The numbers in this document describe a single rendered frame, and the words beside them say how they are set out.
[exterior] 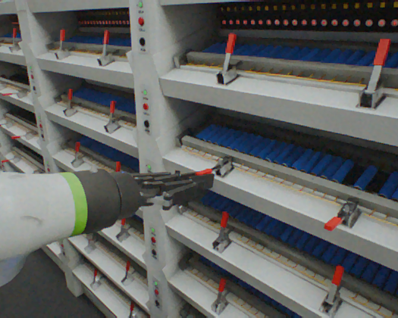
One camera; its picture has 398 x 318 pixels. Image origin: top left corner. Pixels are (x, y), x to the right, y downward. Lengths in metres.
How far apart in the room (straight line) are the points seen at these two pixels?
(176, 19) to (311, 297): 0.65
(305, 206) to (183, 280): 0.51
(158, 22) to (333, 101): 0.41
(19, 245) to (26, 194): 0.06
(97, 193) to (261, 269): 0.42
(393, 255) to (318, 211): 0.13
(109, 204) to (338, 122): 0.36
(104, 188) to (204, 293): 0.56
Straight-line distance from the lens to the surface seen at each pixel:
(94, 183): 0.49
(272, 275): 0.77
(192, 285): 1.01
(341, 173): 0.67
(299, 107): 0.57
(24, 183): 0.46
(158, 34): 0.79
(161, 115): 0.81
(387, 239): 0.60
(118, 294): 1.55
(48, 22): 1.42
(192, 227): 0.89
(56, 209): 0.46
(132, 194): 0.53
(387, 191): 0.64
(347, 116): 0.54
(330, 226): 0.54
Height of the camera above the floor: 1.24
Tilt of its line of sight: 22 degrees down
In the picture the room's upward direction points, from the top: straight up
